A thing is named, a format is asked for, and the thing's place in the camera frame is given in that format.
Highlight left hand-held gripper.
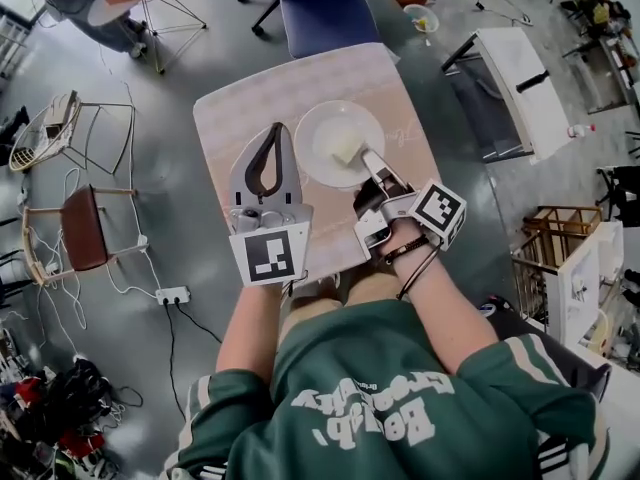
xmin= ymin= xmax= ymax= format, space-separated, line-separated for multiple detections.
xmin=225 ymin=122 xmax=315 ymax=287

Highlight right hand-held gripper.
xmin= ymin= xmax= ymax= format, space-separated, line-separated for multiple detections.
xmin=352 ymin=147 xmax=469 ymax=264

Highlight pale yellow food piece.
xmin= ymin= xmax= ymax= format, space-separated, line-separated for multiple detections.
xmin=329 ymin=134 xmax=365 ymax=165

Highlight white plate of food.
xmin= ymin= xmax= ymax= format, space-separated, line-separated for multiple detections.
xmin=293 ymin=99 xmax=386 ymax=191

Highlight person's right forearm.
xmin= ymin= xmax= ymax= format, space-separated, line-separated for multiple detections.
xmin=382 ymin=240 xmax=501 ymax=377

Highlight person's left forearm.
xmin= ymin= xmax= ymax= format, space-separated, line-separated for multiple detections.
xmin=215 ymin=280 xmax=296 ymax=384

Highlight person's right hand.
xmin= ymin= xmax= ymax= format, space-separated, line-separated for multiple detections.
xmin=382 ymin=217 xmax=430 ymax=250

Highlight pale pink table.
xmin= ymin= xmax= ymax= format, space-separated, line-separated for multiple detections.
xmin=192 ymin=41 xmax=444 ymax=289

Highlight khaki shorts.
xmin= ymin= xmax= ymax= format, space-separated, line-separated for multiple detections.
xmin=279 ymin=271 xmax=416 ymax=322

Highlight white power strip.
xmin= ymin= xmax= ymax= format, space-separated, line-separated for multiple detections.
xmin=154 ymin=285 xmax=192 ymax=307

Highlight white plastic bowl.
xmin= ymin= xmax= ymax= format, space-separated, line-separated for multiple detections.
xmin=402 ymin=2 xmax=441 ymax=34

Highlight white bench table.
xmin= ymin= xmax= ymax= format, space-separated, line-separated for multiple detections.
xmin=440 ymin=26 xmax=572 ymax=163

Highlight blue chair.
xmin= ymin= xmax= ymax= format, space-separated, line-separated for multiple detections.
xmin=268 ymin=0 xmax=399 ymax=60

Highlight wooden slatted rack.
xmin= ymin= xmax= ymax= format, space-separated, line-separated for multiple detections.
xmin=510 ymin=205 xmax=604 ymax=322

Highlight brown seat wooden chair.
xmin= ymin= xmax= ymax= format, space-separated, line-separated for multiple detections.
xmin=22 ymin=183 xmax=151 ymax=288

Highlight green printed shirt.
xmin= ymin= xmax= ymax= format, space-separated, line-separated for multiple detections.
xmin=172 ymin=300 xmax=612 ymax=480

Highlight round white side table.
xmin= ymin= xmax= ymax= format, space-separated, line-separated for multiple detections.
xmin=87 ymin=0 xmax=209 ymax=75

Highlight white cabinet box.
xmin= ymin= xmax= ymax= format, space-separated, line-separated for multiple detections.
xmin=543 ymin=220 xmax=626 ymax=359

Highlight black metal chair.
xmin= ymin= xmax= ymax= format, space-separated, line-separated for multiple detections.
xmin=595 ymin=163 xmax=640 ymax=215

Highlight black seat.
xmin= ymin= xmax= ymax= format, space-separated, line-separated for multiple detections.
xmin=485 ymin=311 xmax=612 ymax=405

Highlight cluttered grey desk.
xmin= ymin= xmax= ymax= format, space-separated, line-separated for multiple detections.
xmin=558 ymin=0 xmax=640 ymax=115

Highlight dark beaded bracelet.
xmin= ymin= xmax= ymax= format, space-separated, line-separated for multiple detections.
xmin=379 ymin=234 xmax=432 ymax=265

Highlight black cord bracelet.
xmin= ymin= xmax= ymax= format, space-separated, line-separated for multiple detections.
xmin=396 ymin=245 xmax=442 ymax=302

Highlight black handle tool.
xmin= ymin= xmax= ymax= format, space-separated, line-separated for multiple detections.
xmin=516 ymin=69 xmax=551 ymax=94

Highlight black cable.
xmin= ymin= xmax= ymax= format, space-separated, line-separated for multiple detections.
xmin=112 ymin=300 xmax=224 ymax=424

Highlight cream wire frame chair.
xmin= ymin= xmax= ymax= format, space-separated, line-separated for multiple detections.
xmin=8 ymin=90 xmax=137 ymax=175

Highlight white cable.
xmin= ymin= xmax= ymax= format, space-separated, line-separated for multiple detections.
xmin=17 ymin=167 xmax=161 ymax=364

